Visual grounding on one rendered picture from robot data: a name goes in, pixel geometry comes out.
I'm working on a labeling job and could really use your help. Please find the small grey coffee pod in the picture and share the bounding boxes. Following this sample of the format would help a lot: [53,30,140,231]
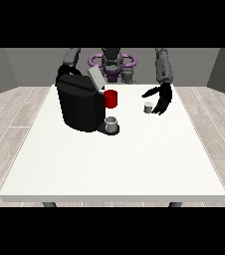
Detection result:
[143,102,152,115]

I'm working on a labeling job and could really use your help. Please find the small grey cup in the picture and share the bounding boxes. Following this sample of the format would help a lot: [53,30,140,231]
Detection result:
[105,116,118,133]

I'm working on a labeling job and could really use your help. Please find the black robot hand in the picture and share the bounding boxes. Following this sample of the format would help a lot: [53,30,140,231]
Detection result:
[55,63,83,83]
[141,82,173,117]

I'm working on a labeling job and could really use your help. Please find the red pod holder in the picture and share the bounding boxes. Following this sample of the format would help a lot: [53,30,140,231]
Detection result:
[104,89,118,110]

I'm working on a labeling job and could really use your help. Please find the pale grey machine lid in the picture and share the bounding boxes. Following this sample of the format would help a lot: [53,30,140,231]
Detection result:
[87,65,107,91]

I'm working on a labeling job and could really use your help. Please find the black coffee machine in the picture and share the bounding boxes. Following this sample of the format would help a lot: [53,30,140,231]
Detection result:
[55,73,120,136]

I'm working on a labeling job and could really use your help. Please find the grey robot trunk purple rings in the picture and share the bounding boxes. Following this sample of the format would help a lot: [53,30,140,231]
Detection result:
[88,48,139,86]

